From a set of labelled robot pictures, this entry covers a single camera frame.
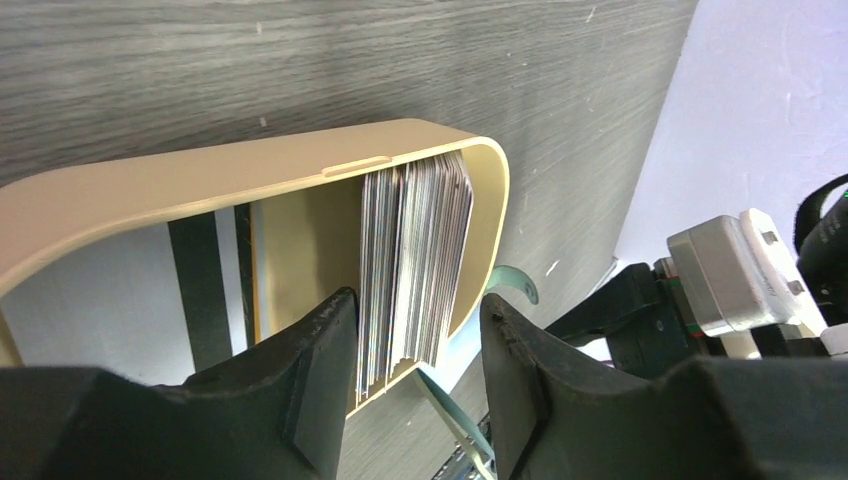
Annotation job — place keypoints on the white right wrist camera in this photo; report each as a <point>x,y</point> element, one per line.
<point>743,289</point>

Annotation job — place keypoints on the green leather card holder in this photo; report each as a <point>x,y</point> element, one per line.
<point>470,439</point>

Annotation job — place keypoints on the stack of credit cards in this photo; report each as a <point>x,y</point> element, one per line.
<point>414,225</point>

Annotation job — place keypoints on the beige oval card tray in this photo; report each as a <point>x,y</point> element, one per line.
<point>87,279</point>

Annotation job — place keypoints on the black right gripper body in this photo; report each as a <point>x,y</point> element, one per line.
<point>640,312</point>

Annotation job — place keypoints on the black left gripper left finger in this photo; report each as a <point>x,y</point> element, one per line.
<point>275,411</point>

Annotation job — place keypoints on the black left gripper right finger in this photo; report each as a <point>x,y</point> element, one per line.
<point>557,413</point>

